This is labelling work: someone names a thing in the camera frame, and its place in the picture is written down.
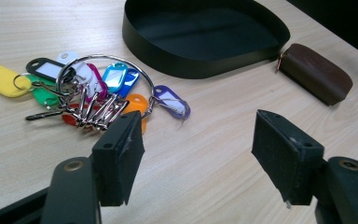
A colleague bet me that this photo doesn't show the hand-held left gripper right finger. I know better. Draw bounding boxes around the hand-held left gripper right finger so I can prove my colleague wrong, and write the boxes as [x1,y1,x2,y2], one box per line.
[251,108,325,207]

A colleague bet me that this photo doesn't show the key ring with coloured tags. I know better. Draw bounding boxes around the key ring with coloured tags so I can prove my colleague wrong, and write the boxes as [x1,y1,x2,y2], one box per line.
[0,50,192,133]

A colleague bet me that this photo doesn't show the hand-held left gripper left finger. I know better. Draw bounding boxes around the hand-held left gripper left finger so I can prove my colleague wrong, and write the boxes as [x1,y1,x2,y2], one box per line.
[91,110,146,207]

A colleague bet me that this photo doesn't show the black oval tray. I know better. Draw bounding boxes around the black oval tray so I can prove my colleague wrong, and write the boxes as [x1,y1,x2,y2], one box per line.
[121,0,292,80]

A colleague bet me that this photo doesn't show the brown leather key case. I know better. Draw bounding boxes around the brown leather key case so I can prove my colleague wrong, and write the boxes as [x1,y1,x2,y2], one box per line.
[274,43,354,107]

